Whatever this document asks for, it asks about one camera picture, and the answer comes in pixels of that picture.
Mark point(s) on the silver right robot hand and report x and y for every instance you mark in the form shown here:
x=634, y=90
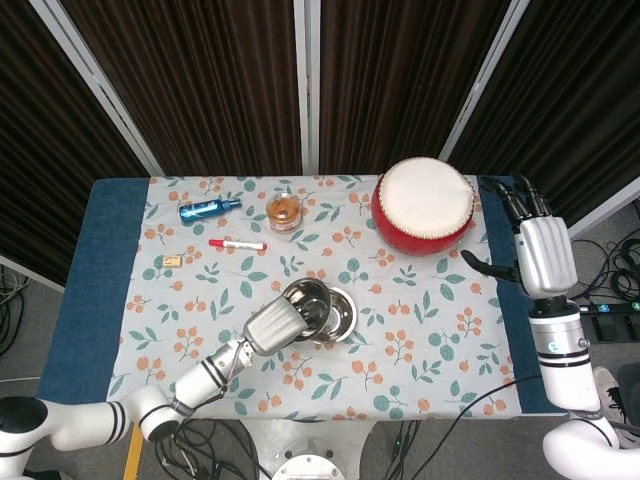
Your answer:
x=545, y=255

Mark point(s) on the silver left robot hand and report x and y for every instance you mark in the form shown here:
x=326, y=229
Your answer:
x=272, y=325

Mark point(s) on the stainless steel bowl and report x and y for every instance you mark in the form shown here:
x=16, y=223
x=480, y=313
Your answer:
x=312, y=292
x=341, y=312
x=351, y=330

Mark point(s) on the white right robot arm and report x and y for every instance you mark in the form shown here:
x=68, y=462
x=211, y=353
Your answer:
x=560, y=360

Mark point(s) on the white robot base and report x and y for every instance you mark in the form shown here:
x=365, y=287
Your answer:
x=305, y=450

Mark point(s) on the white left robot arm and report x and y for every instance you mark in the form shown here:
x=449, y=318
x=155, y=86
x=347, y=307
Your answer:
x=200, y=380

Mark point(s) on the black power strip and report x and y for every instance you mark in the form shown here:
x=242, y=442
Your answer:
x=605, y=308

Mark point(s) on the red white marker pen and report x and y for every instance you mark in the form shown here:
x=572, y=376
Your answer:
x=237, y=245

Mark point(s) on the clear jar orange contents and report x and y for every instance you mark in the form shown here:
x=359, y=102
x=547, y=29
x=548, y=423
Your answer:
x=283, y=214

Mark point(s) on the beige eraser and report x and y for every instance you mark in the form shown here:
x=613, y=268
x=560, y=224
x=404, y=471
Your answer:
x=173, y=261

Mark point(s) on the floral print tablecloth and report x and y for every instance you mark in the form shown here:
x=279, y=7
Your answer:
x=400, y=350

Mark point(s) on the blue spray bottle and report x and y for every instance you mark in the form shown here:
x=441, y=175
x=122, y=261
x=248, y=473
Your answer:
x=205, y=210

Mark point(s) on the red drum white skin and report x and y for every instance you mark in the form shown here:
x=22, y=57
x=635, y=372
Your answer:
x=420, y=200

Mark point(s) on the white sneaker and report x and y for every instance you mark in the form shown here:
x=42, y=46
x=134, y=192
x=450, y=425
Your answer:
x=610, y=395

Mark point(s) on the dark pleated partition panel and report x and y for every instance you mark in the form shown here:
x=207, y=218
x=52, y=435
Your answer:
x=575, y=100
x=40, y=150
x=390, y=85
x=200, y=85

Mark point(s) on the blue table cover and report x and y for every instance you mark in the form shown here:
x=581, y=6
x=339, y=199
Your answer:
x=90, y=275

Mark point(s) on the yellow bar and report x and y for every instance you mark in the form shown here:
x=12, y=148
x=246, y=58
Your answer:
x=132, y=455

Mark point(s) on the white partition frame post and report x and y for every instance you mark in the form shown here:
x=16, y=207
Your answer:
x=95, y=80
x=605, y=210
x=306, y=85
x=30, y=272
x=482, y=82

